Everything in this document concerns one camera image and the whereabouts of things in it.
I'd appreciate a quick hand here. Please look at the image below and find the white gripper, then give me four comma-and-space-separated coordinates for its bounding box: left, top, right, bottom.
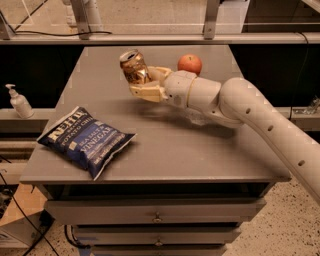
129, 66, 197, 108

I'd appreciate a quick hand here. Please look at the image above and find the orange soda can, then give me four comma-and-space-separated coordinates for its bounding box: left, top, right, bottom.
119, 49, 152, 84

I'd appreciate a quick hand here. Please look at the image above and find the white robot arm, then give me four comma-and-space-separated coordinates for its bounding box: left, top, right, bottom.
125, 66, 320, 203

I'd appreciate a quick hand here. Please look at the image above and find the red apple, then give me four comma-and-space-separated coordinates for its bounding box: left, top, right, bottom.
177, 54, 202, 75

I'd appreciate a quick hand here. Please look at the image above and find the blue potato chip bag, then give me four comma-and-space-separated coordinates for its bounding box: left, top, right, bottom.
37, 106, 135, 180

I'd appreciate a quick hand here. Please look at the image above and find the grey drawer cabinet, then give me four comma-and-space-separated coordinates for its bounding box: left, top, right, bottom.
22, 47, 290, 256

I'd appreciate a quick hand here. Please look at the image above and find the white pump lotion bottle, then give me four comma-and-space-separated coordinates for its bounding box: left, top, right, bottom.
5, 84, 34, 119

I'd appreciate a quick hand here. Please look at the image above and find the cardboard box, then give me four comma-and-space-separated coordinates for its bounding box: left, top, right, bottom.
0, 184, 46, 249

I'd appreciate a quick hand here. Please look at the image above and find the grey metal shelf rail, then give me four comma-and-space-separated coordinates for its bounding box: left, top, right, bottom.
0, 32, 320, 46

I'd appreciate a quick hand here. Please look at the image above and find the black cable on shelf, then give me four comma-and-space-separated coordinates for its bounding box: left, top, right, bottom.
0, 9, 113, 38

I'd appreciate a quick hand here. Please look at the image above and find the black floor cable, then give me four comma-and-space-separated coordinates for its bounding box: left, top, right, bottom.
0, 154, 61, 256

